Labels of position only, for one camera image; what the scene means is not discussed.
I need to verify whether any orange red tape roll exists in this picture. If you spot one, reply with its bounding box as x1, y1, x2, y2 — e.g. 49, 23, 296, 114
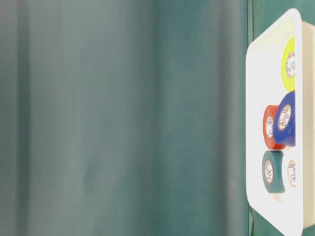
262, 105, 285, 150

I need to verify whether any white tape roll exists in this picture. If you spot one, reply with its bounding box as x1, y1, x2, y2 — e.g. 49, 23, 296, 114
283, 155, 298, 192

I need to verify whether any white plastic tray case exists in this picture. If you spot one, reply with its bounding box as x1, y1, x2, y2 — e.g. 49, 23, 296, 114
246, 8, 315, 236

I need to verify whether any green table cloth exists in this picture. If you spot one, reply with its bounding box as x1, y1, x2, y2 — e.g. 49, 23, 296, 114
0, 0, 315, 236

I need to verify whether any yellow tape roll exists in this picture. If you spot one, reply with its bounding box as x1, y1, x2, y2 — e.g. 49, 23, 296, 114
281, 37, 296, 91

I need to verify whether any teal green tape roll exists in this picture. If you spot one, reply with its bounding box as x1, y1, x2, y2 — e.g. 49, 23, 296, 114
262, 150, 285, 194

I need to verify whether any blue tape roll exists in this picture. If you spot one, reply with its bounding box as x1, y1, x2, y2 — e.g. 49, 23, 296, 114
273, 91, 295, 147

